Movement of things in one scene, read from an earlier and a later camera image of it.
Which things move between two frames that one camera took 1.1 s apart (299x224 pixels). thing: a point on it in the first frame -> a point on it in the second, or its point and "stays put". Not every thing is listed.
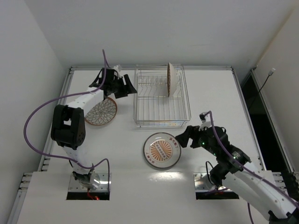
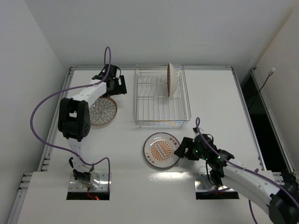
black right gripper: x=191 y=136 -> x=188 y=149
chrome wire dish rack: x=153 y=107 stays put
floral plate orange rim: x=171 y=80 stays put
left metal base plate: x=74 y=186 stays put
